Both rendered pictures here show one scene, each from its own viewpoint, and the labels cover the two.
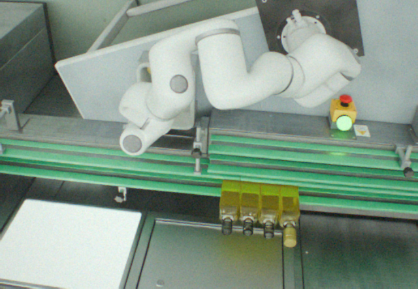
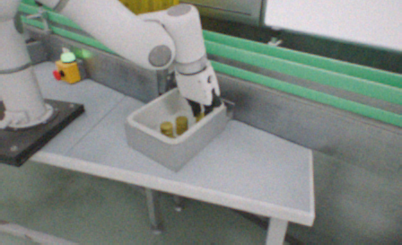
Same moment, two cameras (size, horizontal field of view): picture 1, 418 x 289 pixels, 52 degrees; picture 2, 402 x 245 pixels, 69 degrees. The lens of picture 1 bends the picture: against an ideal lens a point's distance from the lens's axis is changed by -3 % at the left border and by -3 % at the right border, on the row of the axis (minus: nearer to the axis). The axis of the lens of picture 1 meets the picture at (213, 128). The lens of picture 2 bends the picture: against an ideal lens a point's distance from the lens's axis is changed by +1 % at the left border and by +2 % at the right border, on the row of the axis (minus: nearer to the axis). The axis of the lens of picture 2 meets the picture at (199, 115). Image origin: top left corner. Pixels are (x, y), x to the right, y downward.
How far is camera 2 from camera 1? 100 cm
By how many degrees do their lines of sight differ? 36
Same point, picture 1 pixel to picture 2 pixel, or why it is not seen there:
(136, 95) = (101, 10)
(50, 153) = (353, 89)
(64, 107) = (381, 228)
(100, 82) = (257, 170)
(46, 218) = (383, 16)
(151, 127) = (145, 17)
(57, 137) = (341, 117)
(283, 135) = (107, 56)
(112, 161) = (267, 65)
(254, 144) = not seen: hidden behind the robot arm
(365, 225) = not seen: hidden behind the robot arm
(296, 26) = (15, 116)
